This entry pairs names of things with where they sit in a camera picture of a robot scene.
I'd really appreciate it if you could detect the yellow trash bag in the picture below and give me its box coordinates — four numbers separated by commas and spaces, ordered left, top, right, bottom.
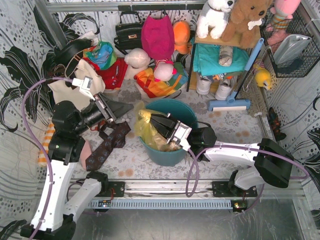
133, 100, 181, 152

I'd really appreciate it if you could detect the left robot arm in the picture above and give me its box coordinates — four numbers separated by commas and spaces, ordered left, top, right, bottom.
20, 92, 134, 240

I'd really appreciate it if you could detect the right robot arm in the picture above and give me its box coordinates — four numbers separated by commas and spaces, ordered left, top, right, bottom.
150, 113, 293, 195

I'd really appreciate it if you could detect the teal trash bin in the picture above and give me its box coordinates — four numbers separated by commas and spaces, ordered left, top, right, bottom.
134, 98, 198, 167

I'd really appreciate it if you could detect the rainbow striped bag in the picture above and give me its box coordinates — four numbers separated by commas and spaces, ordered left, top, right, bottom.
134, 62, 188, 102

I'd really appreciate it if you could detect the cream canvas tote bag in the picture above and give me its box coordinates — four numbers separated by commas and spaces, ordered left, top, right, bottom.
47, 58, 106, 111

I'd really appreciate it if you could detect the red garment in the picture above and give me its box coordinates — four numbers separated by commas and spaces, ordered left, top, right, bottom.
96, 58, 128, 90

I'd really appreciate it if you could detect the brown floral necktie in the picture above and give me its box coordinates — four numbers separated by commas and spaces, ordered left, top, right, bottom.
85, 121, 131, 172

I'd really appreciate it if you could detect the colourful scarf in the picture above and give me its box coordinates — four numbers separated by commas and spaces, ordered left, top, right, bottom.
82, 41, 117, 71

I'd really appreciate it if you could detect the pink white plush doll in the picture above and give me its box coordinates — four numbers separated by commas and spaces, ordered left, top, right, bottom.
153, 59, 177, 82

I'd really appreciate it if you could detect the pink soft pad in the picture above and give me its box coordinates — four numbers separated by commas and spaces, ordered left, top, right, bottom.
79, 140, 92, 170

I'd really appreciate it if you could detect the white fluffy plush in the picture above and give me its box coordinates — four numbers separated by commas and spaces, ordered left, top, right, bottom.
124, 48, 151, 80

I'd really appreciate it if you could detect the black leather handbag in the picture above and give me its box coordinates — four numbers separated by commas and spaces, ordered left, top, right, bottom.
113, 11, 144, 55

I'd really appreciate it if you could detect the grey patterned rolled cloth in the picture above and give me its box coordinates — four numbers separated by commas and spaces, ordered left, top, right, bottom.
218, 45, 233, 67

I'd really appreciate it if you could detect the black metal shelf rack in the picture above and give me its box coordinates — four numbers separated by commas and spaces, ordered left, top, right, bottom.
186, 33, 265, 92

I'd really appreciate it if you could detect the orange checkered towel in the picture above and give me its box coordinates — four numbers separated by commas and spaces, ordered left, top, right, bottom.
37, 122, 55, 168

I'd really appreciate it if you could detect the orange plush toy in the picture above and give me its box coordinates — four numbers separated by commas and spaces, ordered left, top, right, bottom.
173, 20, 192, 55

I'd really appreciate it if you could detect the yellow plush duck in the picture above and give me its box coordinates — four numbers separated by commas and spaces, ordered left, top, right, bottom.
253, 63, 272, 90

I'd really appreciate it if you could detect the white plush dog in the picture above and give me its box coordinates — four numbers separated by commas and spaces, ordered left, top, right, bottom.
196, 0, 236, 39

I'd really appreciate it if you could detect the brown plush dog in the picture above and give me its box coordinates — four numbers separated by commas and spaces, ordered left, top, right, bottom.
221, 0, 272, 49

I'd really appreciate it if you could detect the silver pouch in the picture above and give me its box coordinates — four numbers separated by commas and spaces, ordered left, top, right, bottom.
273, 34, 312, 65

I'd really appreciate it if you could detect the pink plush toy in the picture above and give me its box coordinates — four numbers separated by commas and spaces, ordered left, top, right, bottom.
265, 0, 301, 46

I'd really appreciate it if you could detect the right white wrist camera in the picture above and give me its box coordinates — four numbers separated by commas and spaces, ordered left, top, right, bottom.
172, 120, 192, 151

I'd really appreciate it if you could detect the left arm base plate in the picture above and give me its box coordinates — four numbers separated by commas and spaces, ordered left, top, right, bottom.
97, 181, 125, 198

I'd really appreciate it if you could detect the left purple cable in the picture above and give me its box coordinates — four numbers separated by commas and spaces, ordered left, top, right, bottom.
21, 76, 76, 240

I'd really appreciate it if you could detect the purple cable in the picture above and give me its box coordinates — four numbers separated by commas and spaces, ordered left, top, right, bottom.
185, 144, 311, 213
21, 76, 76, 240

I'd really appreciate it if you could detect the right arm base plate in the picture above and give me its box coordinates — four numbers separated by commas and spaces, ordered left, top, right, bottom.
211, 181, 258, 198

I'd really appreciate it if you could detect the black wire basket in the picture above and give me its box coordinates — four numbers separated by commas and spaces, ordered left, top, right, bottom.
260, 12, 317, 78

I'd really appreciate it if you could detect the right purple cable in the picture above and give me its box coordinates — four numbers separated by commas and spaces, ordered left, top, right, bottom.
185, 144, 311, 213

